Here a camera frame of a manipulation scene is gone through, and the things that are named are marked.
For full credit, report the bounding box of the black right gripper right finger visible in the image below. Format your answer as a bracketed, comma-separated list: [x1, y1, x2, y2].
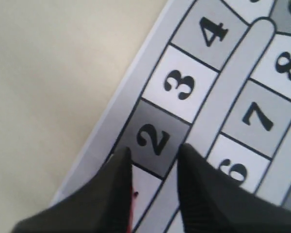
[177, 143, 291, 233]

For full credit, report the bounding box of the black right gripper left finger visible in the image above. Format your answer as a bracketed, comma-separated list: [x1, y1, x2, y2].
[12, 148, 132, 233]

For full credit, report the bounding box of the red cylinder game piece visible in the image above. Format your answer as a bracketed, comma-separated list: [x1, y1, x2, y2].
[126, 187, 139, 233]

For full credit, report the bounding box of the printed number game board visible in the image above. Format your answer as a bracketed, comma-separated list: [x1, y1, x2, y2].
[53, 0, 291, 233]

